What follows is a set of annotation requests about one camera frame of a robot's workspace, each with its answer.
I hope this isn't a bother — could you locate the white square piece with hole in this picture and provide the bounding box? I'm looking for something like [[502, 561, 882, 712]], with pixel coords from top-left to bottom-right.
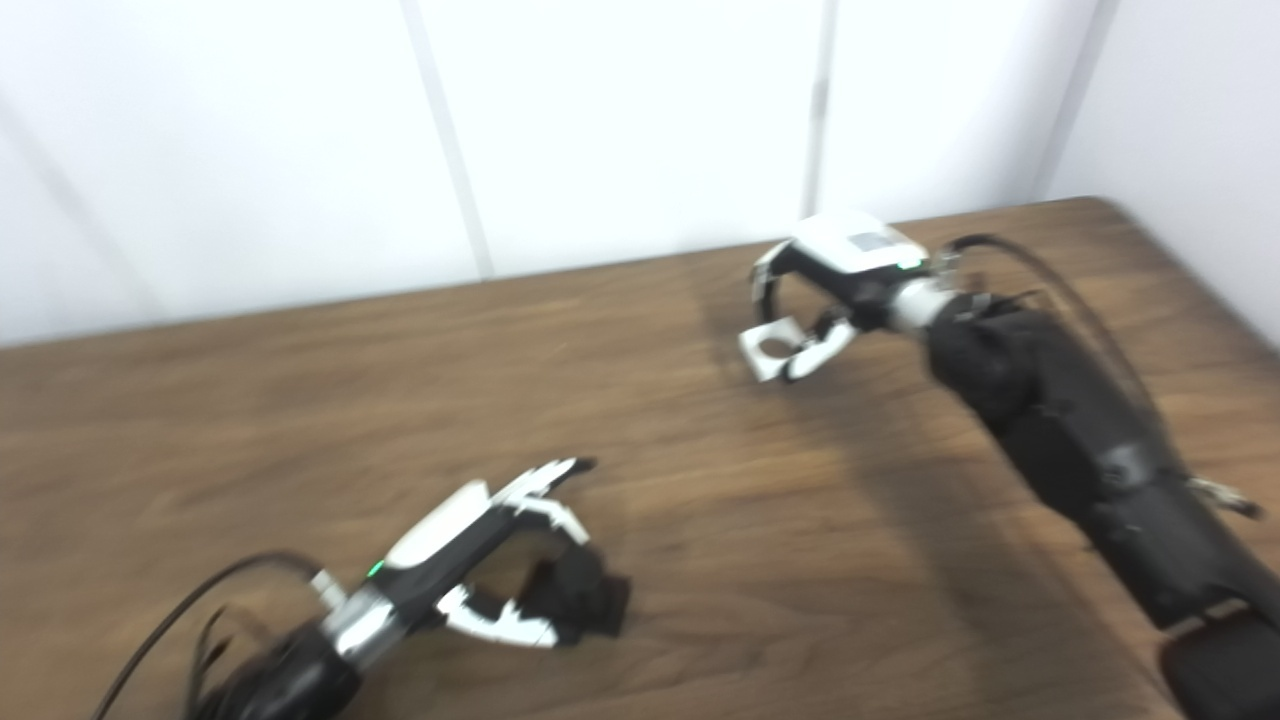
[[738, 317, 816, 384]]

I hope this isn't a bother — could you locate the thin black wire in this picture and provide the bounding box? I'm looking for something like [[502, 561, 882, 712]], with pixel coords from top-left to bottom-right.
[[190, 605, 251, 701], [960, 288, 1046, 321]]

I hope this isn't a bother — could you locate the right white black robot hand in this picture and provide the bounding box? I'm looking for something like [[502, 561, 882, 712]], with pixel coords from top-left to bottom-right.
[[750, 212, 931, 383]]

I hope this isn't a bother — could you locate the right thin black wire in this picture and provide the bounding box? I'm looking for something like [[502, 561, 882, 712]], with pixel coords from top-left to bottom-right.
[[960, 288, 1046, 321]]

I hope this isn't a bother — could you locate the left thin black wire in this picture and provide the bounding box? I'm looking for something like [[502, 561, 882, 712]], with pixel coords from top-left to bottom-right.
[[190, 605, 251, 701]]

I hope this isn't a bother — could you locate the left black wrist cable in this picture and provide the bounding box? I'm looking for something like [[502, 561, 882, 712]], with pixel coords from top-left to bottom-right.
[[90, 552, 346, 720]]

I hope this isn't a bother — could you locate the black peg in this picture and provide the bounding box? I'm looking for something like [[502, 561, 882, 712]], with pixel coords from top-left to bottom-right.
[[520, 545, 633, 641]]

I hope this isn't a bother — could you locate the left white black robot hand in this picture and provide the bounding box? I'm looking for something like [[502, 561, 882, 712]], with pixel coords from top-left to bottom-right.
[[365, 457, 601, 649]]

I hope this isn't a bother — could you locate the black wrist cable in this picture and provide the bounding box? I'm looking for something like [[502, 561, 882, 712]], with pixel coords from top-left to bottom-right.
[[90, 552, 346, 720], [940, 233, 1261, 521]]

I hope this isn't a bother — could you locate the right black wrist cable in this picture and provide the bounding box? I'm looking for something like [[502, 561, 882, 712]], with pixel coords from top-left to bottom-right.
[[940, 233, 1261, 521]]

